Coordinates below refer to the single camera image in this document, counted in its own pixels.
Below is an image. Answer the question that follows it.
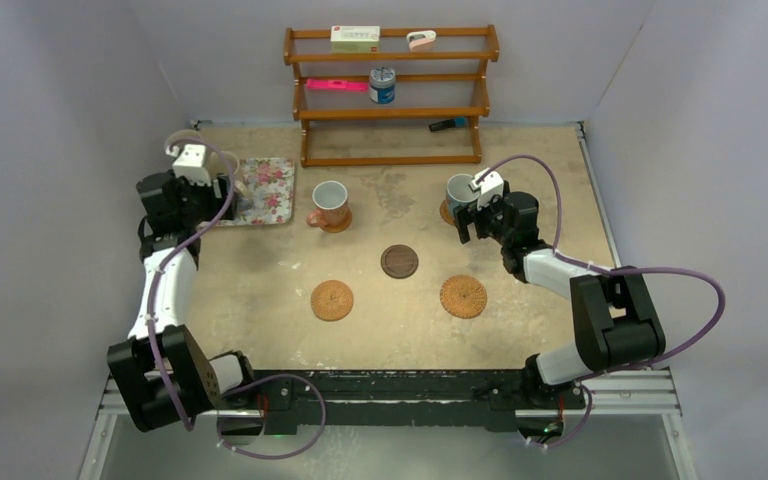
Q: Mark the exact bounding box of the blue mug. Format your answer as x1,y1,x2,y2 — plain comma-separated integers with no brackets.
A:
446,173,480,218

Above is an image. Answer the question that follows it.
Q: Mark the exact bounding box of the dark brown wooden coaster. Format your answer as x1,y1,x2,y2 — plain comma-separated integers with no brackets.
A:
380,244,419,279

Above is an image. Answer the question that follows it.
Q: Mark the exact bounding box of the woven rattan coaster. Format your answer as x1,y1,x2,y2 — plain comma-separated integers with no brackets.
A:
439,275,487,319
310,280,354,321

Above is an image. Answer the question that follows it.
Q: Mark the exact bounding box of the smooth wooden coaster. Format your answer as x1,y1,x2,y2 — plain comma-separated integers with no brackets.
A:
320,210,353,233
439,200,454,226

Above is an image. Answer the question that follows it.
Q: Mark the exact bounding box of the small grey white mug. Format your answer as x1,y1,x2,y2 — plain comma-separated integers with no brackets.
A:
234,192,254,218

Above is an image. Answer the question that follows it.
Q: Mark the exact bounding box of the cream mug with plant print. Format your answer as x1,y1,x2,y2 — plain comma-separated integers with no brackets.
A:
217,151,247,194

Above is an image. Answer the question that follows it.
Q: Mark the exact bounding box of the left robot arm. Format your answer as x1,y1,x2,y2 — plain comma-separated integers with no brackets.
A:
106,170,258,432

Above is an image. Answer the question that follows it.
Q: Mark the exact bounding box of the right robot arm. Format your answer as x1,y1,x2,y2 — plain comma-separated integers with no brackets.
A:
450,191,666,407

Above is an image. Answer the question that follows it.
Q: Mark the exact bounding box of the floral pattern tray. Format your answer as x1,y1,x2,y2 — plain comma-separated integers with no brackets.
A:
217,157,296,227

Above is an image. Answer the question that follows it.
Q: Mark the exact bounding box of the tall cream mug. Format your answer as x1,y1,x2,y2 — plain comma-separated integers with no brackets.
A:
164,129,203,151

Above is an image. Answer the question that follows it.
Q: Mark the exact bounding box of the black blue marker pen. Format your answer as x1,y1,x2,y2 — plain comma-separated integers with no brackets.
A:
428,117,468,132

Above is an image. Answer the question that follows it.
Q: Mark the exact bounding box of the wooden three-tier shelf rack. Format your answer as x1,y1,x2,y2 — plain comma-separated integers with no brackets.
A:
283,24,500,167

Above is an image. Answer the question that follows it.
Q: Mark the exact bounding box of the pink highlighter marker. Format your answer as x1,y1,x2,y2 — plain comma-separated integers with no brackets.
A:
305,78,368,93

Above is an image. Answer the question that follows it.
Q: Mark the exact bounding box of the blue white lidded jar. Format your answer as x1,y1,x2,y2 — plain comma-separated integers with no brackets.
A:
368,66,396,104

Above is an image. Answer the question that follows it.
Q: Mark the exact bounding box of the pink white small device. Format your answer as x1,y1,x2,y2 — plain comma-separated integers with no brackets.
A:
405,30,437,52

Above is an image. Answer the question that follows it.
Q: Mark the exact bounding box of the white green cardboard box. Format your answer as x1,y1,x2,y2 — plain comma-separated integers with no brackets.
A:
330,25,380,54

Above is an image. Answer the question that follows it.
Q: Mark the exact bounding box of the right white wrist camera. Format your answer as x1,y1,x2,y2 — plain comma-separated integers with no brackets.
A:
469,168,505,210

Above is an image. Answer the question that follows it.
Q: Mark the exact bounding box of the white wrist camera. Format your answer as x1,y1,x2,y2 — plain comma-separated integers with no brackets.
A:
165,142,213,186
469,168,505,210

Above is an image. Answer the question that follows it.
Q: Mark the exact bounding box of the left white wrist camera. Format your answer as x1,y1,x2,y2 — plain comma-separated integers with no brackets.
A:
165,142,213,186

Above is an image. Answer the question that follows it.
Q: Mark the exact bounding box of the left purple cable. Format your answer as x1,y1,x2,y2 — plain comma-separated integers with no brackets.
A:
146,137,328,462

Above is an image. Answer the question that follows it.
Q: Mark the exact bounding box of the black aluminium base frame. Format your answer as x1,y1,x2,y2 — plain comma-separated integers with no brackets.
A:
80,369,697,479

